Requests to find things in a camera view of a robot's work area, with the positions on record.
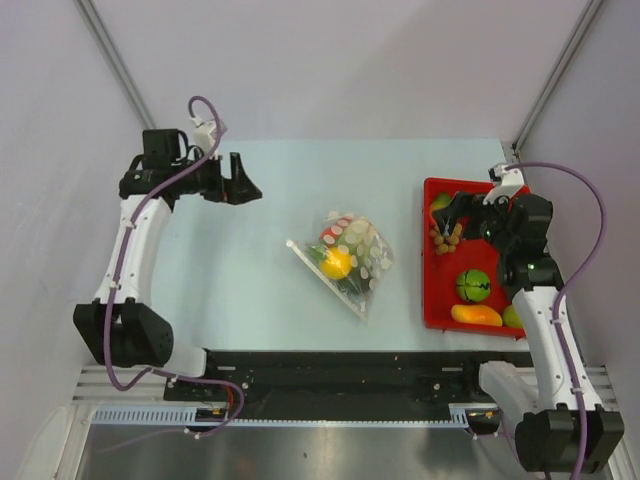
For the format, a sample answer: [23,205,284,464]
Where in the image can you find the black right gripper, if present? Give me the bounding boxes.
[431,189,515,253]

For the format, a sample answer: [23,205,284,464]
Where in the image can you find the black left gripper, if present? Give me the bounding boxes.
[173,149,262,206]

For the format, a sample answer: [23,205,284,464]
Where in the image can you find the red toy bell pepper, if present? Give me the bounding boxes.
[320,217,353,246]

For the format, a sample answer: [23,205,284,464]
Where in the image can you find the green toy leafy vegetable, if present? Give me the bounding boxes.
[306,244,328,263]

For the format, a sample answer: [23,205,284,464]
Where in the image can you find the clear polka-dot zip bag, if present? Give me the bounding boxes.
[286,210,395,321]

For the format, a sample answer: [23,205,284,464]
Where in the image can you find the yellow toy bell pepper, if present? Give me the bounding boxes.
[319,247,352,280]

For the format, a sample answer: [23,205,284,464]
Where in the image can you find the dark green toy avocado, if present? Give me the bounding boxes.
[339,269,378,298]

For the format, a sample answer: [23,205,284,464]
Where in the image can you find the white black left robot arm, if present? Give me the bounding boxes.
[73,129,262,400]

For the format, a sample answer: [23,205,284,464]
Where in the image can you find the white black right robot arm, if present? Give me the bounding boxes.
[431,192,624,479]

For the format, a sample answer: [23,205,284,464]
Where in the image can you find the brown toy longan bunch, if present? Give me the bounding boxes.
[428,228,461,255]

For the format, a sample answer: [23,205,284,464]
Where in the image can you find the yellow green toy fruit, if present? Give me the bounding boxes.
[429,192,452,213]

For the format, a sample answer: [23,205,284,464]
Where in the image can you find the red plastic tray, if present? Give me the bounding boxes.
[422,177,526,340]

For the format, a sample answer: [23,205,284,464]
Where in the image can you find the green toy split vegetable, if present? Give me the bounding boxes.
[455,269,491,303]

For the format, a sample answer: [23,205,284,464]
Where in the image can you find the yellow orange toy mango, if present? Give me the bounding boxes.
[450,305,503,327]

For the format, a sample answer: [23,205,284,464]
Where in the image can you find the light green toy pear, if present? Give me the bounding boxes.
[501,305,523,329]

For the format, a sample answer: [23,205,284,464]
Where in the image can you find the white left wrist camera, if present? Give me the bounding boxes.
[191,116,227,154]

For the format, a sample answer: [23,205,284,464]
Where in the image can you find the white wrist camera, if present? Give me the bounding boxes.
[483,163,525,205]
[191,116,227,154]

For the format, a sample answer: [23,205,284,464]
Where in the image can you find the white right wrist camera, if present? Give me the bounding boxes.
[483,163,525,205]

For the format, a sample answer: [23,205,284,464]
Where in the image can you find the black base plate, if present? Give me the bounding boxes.
[102,349,531,436]

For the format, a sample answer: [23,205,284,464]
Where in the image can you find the aluminium frame rail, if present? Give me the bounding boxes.
[69,364,171,406]

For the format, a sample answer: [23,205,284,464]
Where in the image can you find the white cable duct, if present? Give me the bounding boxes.
[92,405,197,426]

